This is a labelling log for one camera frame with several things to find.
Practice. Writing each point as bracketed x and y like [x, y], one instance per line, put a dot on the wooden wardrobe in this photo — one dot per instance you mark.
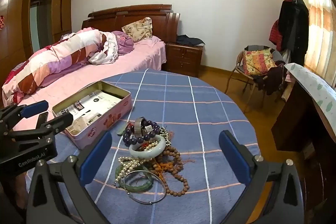
[15, 16]

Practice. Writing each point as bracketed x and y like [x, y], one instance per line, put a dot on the dark maroon clothes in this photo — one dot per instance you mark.
[271, 79]

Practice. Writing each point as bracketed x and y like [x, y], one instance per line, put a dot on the wooden nightstand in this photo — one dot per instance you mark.
[183, 58]

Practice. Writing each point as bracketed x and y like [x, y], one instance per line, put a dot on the floral pillow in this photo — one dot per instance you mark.
[137, 28]

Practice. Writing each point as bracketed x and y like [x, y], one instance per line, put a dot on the bed with pink sheet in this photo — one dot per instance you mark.
[136, 58]

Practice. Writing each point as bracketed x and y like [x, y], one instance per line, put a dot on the metal watch band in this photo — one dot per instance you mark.
[143, 126]

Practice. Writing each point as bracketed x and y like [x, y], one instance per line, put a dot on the purple cloth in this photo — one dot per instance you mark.
[124, 41]

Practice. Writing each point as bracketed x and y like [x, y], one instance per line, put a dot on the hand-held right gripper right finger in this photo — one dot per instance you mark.
[235, 158]

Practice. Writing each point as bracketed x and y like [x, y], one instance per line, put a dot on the black hanging coat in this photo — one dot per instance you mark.
[294, 27]

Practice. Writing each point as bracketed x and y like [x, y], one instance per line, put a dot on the wooden bed frame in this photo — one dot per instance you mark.
[136, 19]

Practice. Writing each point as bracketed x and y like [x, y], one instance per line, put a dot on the patchwork cushion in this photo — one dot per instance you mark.
[258, 61]

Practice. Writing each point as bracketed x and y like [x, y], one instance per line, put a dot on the blue checked tablecloth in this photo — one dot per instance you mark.
[170, 98]

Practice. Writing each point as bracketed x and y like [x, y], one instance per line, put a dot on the white green-dotted desk cover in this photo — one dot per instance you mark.
[309, 79]

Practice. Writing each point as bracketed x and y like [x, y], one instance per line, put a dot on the white jade bangle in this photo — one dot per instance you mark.
[136, 152]

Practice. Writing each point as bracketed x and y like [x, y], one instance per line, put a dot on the black phone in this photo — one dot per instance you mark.
[42, 119]

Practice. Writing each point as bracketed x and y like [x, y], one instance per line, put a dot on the pink patchwork quilt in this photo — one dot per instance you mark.
[52, 61]

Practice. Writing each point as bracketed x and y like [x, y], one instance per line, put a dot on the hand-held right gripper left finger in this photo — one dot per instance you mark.
[95, 158]

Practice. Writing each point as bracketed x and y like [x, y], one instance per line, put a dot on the yellow patterned curtain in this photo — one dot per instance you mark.
[319, 29]

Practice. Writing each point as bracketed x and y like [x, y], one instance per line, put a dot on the dark wooden desk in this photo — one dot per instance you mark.
[296, 119]

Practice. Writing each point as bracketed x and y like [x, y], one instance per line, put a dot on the red hanging garment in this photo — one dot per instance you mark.
[275, 35]

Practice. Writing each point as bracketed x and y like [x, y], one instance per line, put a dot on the metal frame chair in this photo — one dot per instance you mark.
[236, 71]

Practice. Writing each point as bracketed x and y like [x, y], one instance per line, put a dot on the printed paper sheet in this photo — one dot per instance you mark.
[86, 106]

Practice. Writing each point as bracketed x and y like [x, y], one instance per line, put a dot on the dark folded clothes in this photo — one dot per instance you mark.
[190, 40]

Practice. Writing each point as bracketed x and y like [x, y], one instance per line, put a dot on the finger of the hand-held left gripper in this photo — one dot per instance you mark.
[61, 121]
[34, 109]

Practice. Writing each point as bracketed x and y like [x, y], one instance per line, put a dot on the clear glass bangle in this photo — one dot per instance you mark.
[151, 203]

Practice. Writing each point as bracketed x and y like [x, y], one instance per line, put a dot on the red tassel charm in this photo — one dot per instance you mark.
[121, 131]

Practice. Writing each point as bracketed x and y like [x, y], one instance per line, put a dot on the pink tin box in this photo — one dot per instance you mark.
[105, 124]

